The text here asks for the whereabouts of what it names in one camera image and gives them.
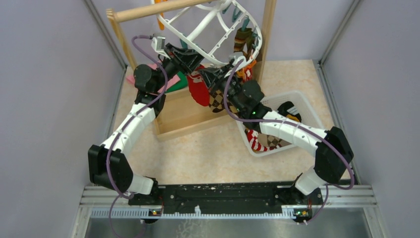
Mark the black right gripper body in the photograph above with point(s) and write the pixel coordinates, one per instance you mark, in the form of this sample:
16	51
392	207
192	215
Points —
219	82

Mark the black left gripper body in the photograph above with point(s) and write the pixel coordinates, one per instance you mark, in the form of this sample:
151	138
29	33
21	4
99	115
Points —
176	63

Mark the brown argyle sock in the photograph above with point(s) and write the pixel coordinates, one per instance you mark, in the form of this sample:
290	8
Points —
216	102

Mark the red white striped sock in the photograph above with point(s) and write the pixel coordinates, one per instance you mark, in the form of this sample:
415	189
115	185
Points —
255	145

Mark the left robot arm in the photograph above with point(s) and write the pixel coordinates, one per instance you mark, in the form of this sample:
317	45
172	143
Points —
108	165

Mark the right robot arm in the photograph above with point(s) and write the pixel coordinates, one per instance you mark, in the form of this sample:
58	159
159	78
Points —
243	102

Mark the orange clip at back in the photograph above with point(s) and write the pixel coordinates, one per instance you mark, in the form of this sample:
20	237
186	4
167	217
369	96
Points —
160	16

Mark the white round clip hanger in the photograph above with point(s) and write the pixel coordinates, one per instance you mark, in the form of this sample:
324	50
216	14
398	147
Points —
210	28

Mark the wooden hanger rack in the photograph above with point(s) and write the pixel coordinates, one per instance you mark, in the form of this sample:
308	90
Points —
181	115

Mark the green cloth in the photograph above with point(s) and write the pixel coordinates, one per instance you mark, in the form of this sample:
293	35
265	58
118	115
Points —
175	86

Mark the pink cloth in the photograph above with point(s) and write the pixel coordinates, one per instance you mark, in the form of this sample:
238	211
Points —
175	79

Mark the navy white red hanging sock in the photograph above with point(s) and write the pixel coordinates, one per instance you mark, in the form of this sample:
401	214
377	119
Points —
246	73

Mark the olive striped hanging sock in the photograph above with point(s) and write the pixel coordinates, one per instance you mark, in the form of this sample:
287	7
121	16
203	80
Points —
243	40

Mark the black sock in basket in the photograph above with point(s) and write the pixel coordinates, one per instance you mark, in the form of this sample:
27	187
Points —
289	110

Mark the white plastic laundry basket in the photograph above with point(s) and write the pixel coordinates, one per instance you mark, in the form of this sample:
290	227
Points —
308	114

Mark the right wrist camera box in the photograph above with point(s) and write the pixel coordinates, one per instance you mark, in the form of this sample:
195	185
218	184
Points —
236	59

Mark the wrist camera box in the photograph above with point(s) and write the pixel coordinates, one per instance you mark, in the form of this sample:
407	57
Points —
236	59
158	43

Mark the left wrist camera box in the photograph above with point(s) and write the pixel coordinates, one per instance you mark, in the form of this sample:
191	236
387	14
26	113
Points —
158	43

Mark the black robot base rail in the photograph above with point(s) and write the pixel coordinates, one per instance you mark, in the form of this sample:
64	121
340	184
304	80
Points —
230	200

